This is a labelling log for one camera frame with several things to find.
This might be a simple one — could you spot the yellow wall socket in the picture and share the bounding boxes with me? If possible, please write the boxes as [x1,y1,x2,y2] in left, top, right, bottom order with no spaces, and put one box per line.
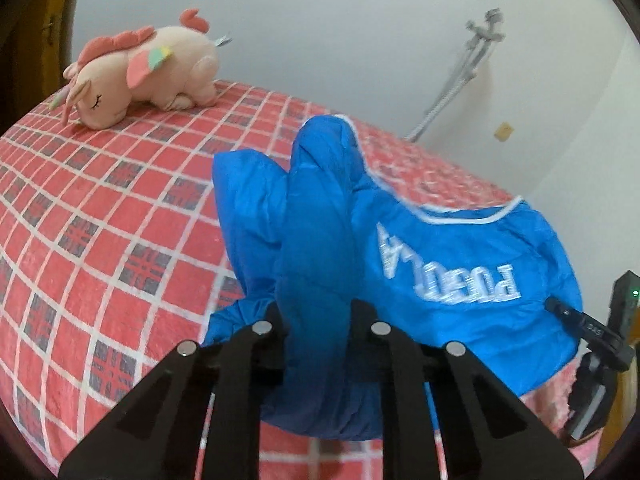
[494,122,514,142]

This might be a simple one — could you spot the grey metal stand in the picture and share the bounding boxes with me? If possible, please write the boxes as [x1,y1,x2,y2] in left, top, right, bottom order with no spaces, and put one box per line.
[404,8,504,143]

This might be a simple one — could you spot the pink unicorn plush toy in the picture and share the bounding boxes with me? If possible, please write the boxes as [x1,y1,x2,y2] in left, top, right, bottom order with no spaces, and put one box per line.
[49,9,232,130]

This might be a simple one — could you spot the red plaid bed blanket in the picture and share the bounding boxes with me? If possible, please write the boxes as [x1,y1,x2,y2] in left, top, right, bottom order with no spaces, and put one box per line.
[0,78,601,480]

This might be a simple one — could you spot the blue puffer jacket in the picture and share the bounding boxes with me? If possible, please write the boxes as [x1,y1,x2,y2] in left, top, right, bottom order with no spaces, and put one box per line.
[205,116,582,441]

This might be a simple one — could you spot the wooden door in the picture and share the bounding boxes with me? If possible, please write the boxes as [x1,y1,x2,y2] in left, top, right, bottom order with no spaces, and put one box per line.
[594,334,640,466]

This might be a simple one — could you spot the wooden wardrobe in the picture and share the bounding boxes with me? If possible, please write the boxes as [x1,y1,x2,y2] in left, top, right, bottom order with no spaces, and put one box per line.
[1,0,77,130]

